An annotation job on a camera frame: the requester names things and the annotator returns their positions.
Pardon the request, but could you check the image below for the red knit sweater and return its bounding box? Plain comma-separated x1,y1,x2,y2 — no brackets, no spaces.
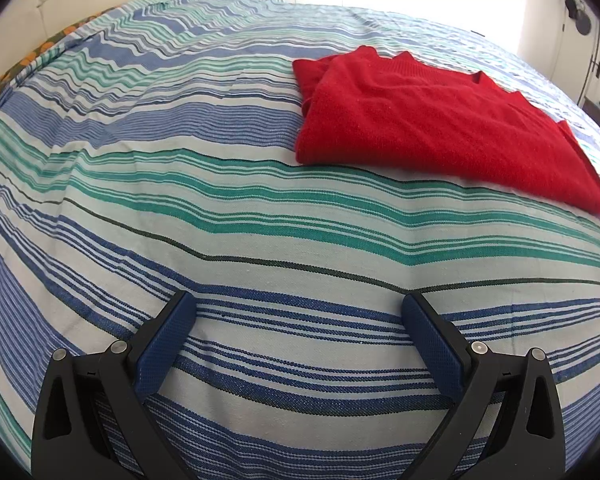
292,47,600,217

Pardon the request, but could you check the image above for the striped blue green bedspread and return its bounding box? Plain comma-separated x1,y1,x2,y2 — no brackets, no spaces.
0,0,600,479

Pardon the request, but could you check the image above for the orange floral mattress sheet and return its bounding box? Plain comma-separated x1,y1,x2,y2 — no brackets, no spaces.
0,8,110,94

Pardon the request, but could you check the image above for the black wall hook object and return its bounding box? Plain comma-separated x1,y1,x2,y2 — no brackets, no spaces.
565,0,592,36

